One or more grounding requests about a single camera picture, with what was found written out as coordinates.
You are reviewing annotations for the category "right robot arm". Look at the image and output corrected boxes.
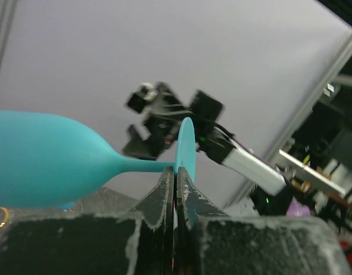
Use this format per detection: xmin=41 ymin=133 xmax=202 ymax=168
xmin=123 ymin=82 xmax=293 ymax=216

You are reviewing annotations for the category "purple cloth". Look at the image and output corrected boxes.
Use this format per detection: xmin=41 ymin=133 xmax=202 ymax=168
xmin=286 ymin=198 xmax=311 ymax=217

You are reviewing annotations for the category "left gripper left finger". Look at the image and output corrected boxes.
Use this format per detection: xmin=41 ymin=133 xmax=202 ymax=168
xmin=0 ymin=167 xmax=175 ymax=274

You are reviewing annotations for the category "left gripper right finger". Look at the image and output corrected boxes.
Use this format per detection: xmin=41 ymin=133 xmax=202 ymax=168
xmin=175 ymin=167 xmax=352 ymax=274

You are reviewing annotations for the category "blue front wine glass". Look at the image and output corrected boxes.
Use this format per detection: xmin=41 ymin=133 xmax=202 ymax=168
xmin=57 ymin=202 xmax=75 ymax=210

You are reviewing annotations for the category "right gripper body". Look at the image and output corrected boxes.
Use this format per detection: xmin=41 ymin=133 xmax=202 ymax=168
xmin=122 ymin=82 xmax=191 ymax=160

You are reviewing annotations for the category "light blue back glass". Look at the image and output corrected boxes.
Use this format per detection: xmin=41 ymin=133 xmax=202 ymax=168
xmin=0 ymin=111 xmax=196 ymax=209

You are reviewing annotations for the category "white desk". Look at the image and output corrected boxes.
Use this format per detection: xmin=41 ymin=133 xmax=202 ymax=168
xmin=276 ymin=150 xmax=346 ymax=196

